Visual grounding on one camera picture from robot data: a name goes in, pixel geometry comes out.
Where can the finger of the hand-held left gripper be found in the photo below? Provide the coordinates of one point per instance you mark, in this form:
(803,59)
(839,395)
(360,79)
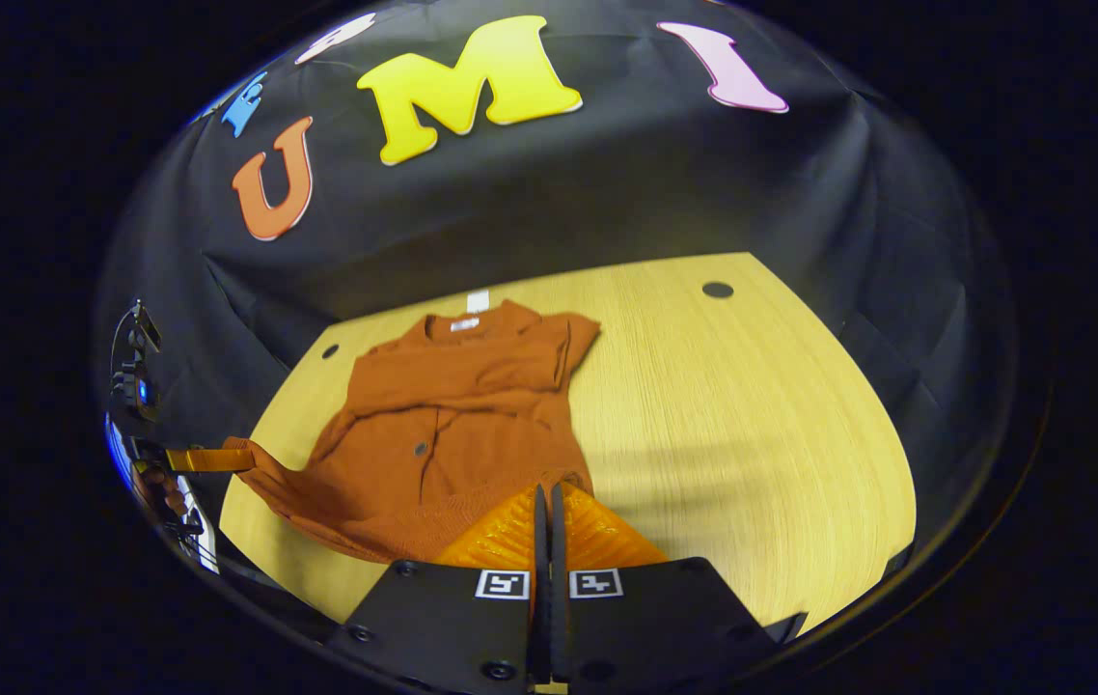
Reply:
(211,459)

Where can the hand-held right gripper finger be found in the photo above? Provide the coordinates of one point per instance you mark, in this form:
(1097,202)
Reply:
(540,627)
(559,627)

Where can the rust orange cardigan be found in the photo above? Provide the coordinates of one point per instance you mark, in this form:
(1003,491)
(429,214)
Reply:
(452,386)

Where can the white side desk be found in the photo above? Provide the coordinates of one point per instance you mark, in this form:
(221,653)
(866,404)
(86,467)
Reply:
(202,542)

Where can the white paper tag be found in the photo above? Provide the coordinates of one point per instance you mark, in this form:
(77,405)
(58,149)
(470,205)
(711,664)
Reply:
(479,300)

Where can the black backdrop cloth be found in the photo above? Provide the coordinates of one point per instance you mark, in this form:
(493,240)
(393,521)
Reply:
(607,193)

